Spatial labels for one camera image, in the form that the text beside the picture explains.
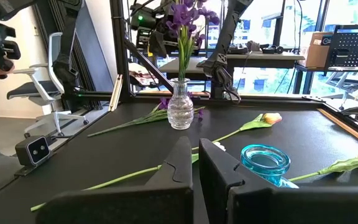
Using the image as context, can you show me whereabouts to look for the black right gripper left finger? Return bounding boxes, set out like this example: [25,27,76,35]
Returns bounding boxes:
[35,136,195,224]

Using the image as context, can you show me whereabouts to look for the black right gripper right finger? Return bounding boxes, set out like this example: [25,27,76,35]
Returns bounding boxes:
[198,138,358,224]

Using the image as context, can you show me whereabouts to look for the blue glass vase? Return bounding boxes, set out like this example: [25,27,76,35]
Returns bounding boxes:
[240,143,300,189]

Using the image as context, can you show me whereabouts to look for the purple flower bunch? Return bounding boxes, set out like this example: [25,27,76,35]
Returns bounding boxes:
[87,96,205,138]
[165,0,221,82]

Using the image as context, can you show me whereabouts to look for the clear glass vase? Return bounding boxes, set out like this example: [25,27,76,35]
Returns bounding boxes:
[167,77,195,131]

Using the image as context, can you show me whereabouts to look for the white tulip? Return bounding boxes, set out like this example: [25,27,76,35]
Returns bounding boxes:
[288,156,358,183]
[30,141,227,212]

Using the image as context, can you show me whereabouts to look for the pink tulip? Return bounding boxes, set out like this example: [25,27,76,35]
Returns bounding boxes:
[191,112,283,152]

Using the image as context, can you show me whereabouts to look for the light wooden strips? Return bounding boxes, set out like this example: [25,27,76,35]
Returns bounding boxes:
[108,73,124,113]

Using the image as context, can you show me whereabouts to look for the black table mat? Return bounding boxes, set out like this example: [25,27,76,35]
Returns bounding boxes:
[0,101,358,224]

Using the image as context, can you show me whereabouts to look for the grey desk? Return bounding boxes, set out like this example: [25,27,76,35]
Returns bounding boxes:
[158,51,306,94]

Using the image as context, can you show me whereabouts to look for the white office chair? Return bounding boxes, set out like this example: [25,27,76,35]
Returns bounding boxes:
[6,32,90,139]

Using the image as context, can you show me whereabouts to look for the grey office chair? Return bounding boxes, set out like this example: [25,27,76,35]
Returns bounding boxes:
[320,70,358,113]

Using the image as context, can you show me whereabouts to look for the cardboard box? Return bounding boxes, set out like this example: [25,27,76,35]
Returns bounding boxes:
[300,30,334,68]

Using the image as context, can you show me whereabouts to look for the black perforated panel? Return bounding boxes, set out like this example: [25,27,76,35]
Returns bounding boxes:
[324,24,358,74]

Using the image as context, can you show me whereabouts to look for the black aluminium table frame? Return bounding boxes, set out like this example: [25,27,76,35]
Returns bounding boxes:
[62,0,358,138]

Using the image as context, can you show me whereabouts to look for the black frame clamp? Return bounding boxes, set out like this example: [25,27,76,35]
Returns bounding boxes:
[340,106,358,124]

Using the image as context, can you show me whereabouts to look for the small black camera box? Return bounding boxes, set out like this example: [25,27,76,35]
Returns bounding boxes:
[14,135,58,178]

